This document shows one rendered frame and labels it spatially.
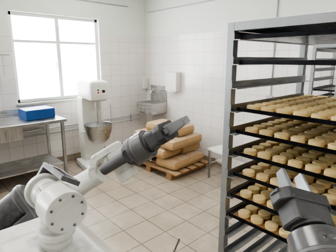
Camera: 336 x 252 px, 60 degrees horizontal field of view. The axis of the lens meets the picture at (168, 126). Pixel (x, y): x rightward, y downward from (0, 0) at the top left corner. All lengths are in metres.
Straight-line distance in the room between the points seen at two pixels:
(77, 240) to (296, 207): 0.39
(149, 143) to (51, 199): 0.42
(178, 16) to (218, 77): 1.32
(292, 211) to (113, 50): 5.08
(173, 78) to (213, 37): 1.02
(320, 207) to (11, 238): 0.57
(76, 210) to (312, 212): 0.41
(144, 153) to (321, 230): 0.49
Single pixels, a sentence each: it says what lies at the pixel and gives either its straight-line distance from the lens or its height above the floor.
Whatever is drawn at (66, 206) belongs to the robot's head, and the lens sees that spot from 0.48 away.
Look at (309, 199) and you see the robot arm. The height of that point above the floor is 1.43.
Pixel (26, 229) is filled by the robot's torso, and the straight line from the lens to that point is 0.63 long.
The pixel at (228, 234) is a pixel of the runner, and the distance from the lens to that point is 1.37.
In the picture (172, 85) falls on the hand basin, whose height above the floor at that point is 1.24.
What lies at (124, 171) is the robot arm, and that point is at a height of 1.35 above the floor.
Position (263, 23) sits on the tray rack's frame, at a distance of 1.09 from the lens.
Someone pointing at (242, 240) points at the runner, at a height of 0.86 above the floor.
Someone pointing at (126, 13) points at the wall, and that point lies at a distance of 5.71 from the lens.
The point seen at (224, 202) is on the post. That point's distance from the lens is 1.29.
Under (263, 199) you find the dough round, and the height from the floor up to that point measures 1.15.
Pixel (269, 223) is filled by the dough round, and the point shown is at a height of 1.06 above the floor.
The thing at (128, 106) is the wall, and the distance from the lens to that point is 5.72.
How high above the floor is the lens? 1.69
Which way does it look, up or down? 13 degrees down
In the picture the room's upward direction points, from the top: straight up
